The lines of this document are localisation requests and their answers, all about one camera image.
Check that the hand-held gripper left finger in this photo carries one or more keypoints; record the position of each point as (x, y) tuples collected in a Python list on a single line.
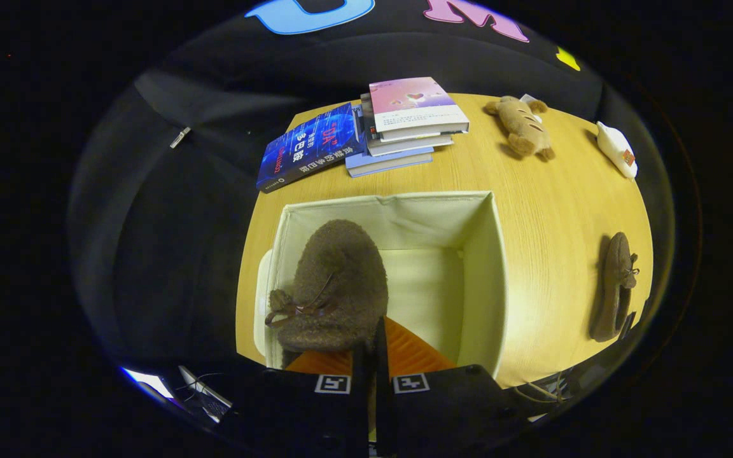
[(360, 407)]

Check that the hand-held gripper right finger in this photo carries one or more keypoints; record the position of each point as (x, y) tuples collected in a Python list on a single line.
[(382, 356)]

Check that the cream fabric storage box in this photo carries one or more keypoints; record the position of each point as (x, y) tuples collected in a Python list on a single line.
[(430, 286)]

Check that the brown fuzzy shoe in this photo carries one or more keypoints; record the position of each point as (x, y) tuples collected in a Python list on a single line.
[(341, 280), (614, 286)]

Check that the grey flat device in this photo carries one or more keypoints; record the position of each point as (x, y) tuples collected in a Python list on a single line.
[(204, 394)]

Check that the light blue book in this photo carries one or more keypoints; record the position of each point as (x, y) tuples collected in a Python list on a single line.
[(385, 163)]

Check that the grey white book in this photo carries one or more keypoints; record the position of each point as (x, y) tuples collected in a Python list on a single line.
[(404, 146)]

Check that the dark blue book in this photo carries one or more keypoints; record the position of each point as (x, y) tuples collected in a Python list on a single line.
[(309, 149)]

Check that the pink cover book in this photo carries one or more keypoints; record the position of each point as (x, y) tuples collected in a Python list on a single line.
[(414, 102)]

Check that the brown bread plush toy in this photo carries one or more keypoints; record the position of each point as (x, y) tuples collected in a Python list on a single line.
[(522, 124)]

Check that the silver clip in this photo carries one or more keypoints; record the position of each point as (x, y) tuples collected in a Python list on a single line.
[(181, 137)]

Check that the white plush toy red label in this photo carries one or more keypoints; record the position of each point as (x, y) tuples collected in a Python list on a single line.
[(614, 149)]

